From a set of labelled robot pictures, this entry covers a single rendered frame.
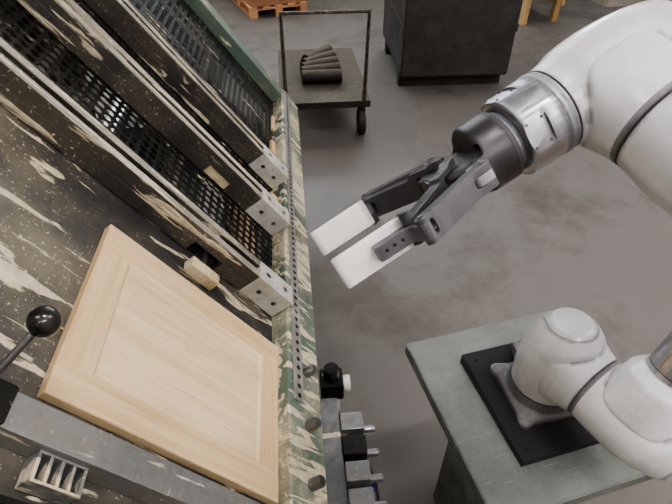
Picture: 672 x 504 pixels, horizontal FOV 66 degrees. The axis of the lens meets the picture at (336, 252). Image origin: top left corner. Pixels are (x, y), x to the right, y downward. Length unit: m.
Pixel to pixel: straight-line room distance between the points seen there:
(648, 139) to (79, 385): 0.76
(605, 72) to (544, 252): 2.60
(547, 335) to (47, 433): 0.94
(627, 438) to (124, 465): 0.91
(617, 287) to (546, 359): 1.86
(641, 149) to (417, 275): 2.30
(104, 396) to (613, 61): 0.77
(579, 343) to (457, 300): 1.54
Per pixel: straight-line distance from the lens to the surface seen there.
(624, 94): 0.55
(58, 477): 0.78
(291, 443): 1.12
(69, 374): 0.85
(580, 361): 1.22
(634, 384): 1.18
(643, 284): 3.14
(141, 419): 0.90
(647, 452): 1.21
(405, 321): 2.54
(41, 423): 0.77
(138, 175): 1.12
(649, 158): 0.54
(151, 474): 0.85
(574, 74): 0.56
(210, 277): 1.17
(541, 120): 0.53
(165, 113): 1.42
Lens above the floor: 1.88
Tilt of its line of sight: 40 degrees down
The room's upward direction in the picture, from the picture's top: straight up
